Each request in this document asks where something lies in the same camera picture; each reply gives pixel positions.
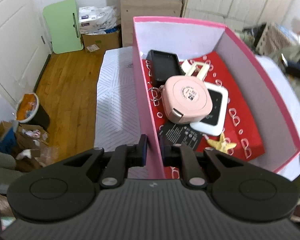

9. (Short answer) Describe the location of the black card leaflet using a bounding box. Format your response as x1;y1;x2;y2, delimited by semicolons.
159;121;203;150

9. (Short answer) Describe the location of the yellow starfish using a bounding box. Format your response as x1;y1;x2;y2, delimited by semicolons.
206;132;237;155

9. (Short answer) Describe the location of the white black power bank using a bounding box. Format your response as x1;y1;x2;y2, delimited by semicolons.
190;82;228;136

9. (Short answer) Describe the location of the pink round case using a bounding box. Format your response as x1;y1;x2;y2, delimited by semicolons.
161;75;212;124

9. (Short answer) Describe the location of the black pouch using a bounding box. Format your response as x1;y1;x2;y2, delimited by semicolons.
146;50;184;87

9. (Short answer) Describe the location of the pink cardboard box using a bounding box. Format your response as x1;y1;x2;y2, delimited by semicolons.
133;16;300;180

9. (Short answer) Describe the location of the white patterned bedsheet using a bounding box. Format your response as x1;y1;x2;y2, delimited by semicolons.
94;47;141;151

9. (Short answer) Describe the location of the red patterned paper liner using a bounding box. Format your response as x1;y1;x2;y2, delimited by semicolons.
142;50;265;161

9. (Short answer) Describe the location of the trash bin orange bag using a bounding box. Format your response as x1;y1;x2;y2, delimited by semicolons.
15;93;50;130

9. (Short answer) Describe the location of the white plastic package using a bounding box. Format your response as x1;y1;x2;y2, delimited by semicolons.
78;5;120;34

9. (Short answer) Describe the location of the white door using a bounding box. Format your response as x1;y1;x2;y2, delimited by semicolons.
0;0;50;105

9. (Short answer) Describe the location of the wooden shelf unit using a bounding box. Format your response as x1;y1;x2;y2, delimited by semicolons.
119;0;182;47

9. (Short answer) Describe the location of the green folding table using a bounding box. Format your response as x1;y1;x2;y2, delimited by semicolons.
43;0;83;54

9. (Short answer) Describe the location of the green quilted jacket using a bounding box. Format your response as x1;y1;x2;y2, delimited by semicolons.
273;46;300;102

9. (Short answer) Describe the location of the light wood wardrobe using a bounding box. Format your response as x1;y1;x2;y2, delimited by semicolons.
182;0;300;31

